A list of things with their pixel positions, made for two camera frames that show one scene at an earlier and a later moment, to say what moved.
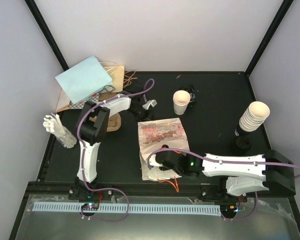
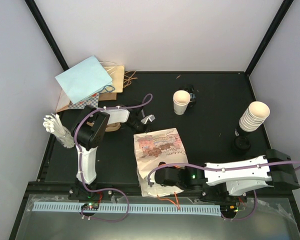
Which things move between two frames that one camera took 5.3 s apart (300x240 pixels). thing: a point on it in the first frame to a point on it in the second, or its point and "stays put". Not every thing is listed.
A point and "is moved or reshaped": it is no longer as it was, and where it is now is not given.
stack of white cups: x=255 y=116 stays put
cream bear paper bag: x=154 y=134 is moved or reshaped
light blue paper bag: x=86 y=80 stays put
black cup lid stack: x=242 y=142 stays put
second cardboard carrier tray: x=114 y=122 stays put
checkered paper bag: x=94 y=97 stays put
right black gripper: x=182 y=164 to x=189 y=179
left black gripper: x=148 y=116 to x=145 y=130
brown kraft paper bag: x=116 y=73 stays put
